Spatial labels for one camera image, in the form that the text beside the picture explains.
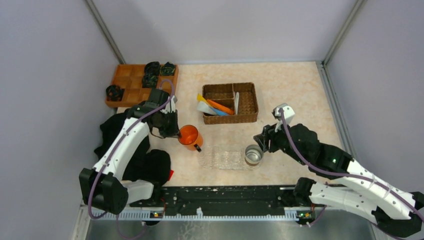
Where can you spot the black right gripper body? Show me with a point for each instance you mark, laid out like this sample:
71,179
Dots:
268,142

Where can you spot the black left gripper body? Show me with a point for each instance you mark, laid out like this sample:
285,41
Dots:
169,125

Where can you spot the metal cup orange base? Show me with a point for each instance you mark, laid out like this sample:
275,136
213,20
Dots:
253,155

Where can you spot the orange translucent plastic mug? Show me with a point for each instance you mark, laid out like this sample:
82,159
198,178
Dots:
191,138

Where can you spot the clear textured plastic tray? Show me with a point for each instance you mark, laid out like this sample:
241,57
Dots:
225,157

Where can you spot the white toothpaste tube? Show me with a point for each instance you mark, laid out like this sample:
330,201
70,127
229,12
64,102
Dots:
205,108

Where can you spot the brown wicker divided basket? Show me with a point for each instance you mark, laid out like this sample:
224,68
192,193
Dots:
223,94

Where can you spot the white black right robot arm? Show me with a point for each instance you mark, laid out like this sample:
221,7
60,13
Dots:
393,211

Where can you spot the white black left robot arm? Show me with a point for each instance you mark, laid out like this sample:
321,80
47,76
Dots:
102,186

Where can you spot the orange toothbrush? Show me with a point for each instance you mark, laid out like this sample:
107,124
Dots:
220,107

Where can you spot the orange wooden compartment tray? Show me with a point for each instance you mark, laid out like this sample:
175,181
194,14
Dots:
128,77

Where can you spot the black cloth pile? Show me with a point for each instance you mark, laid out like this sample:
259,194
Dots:
153,165

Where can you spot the black patterned rolled sock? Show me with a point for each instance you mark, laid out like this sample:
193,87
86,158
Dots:
150,81

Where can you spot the red small object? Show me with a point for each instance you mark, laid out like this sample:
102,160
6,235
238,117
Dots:
170,175

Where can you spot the black green rolled sock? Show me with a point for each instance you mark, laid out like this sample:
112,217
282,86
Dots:
167,69

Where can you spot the black orange rolled sock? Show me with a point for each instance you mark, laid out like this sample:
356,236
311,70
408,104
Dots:
114,93

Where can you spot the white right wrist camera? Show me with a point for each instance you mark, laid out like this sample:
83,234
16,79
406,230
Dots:
283,111

